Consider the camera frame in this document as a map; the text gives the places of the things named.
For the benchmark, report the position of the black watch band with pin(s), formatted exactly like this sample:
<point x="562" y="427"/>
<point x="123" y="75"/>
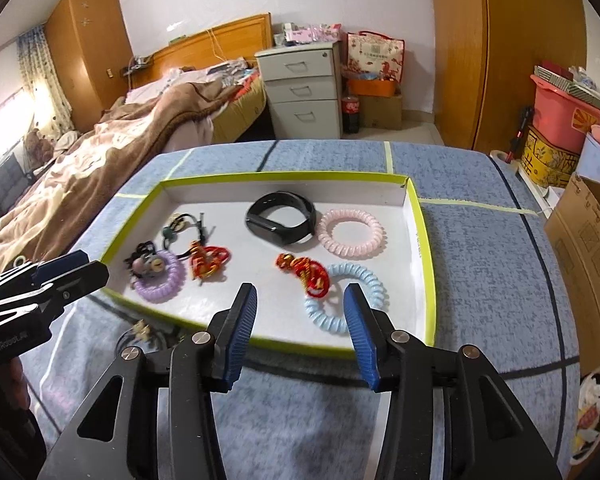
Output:
<point x="260" y="225"/>

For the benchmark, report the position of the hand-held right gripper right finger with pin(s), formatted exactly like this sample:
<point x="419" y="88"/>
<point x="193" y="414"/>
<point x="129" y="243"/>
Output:
<point x="362" y="345"/>

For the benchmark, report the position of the person's left hand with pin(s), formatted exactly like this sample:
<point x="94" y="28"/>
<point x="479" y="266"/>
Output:
<point x="7" y="380"/>

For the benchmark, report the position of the yellow patterned box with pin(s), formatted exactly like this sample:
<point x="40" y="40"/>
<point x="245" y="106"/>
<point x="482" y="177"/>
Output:
<point x="545" y="160"/>

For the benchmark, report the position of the orange box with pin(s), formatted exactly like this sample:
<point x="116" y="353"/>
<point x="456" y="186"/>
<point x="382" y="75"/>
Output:
<point x="375" y="89"/>

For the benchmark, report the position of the tall wooden corner wardrobe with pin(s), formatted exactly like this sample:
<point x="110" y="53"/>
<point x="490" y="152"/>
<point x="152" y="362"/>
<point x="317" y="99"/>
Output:
<point x="90" y="60"/>

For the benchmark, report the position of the floral bedding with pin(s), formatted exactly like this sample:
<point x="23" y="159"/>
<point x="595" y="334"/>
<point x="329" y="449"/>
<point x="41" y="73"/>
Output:
<point x="230" y="72"/>

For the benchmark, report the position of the patterned curtain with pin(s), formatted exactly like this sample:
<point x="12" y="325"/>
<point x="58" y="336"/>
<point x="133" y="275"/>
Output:
<point x="45" y="85"/>

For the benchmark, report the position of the dark chair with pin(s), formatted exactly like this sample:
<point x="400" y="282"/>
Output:
<point x="7" y="182"/>

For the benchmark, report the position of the open cardboard box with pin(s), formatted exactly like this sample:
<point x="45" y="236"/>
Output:
<point x="590" y="260"/>

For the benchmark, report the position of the pink plastic bin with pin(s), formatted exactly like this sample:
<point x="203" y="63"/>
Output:
<point x="555" y="110"/>

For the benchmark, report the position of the cola bottle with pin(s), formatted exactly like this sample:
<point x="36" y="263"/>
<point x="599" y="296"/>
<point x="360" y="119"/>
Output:
<point x="351" y="110"/>

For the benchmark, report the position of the lilac plastic container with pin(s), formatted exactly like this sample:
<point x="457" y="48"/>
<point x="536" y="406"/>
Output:
<point x="597" y="160"/>

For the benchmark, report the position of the grey striped lid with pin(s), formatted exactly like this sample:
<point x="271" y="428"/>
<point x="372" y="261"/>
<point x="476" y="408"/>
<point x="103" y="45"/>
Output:
<point x="570" y="87"/>

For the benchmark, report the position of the pink bed sheet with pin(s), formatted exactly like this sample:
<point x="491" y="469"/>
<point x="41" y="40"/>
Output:
<point x="190" y="135"/>

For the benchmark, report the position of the brown blanket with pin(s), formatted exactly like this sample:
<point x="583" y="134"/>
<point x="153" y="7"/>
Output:
<point x="105" y="160"/>

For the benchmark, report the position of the printed round plate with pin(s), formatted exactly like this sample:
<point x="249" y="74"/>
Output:
<point x="592" y="415"/>

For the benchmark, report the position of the white power strip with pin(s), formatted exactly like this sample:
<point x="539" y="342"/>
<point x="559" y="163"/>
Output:
<point x="530" y="185"/>

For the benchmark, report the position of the wooden bed headboard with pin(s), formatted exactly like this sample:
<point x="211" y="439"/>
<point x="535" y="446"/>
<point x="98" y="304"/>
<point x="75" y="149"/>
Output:
<point x="230" y="35"/>

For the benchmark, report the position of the small cardboard box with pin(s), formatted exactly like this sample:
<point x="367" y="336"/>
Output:
<point x="380" y="110"/>

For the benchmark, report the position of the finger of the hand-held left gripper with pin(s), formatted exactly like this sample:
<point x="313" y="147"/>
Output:
<point x="85" y="277"/>
<point x="62" y="264"/>

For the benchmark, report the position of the grey drawer cabinet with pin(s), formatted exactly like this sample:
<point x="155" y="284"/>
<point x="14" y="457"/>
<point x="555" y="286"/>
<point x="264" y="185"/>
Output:
<point x="300" y="115"/>

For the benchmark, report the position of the brown plush toy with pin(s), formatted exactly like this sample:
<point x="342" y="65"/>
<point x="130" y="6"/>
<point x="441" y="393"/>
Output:
<point x="37" y="145"/>

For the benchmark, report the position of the lime green cardboard box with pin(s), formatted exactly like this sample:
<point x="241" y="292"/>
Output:
<point x="280" y="320"/>

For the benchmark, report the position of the large wooden wardrobe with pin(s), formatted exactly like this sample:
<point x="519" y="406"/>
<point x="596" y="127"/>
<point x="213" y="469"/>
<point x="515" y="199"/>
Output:
<point x="505" y="60"/>

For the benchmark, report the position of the pink packets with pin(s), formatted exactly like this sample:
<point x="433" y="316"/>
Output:
<point x="310" y="34"/>

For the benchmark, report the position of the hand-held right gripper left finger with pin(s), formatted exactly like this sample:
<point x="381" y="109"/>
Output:
<point x="240" y="340"/>

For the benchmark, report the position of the red printed bag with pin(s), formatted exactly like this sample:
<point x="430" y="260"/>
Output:
<point x="375" y="55"/>

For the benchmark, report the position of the mustard bed cover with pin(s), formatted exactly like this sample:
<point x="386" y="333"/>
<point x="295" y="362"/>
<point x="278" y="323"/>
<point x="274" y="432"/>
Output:
<point x="240" y="110"/>

